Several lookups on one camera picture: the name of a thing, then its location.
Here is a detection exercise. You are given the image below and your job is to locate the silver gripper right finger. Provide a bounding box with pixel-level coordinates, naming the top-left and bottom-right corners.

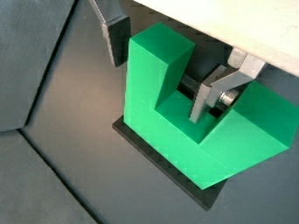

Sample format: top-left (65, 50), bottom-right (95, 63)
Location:
top-left (190, 48), bottom-right (267, 123)

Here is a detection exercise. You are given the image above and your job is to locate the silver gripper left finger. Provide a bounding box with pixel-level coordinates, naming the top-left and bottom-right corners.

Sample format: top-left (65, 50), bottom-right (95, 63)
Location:
top-left (89, 0), bottom-right (131, 67)

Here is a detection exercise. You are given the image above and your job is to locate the green U-shaped block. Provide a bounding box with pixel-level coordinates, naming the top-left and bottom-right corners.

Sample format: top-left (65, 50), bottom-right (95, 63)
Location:
top-left (125, 23), bottom-right (299, 189)

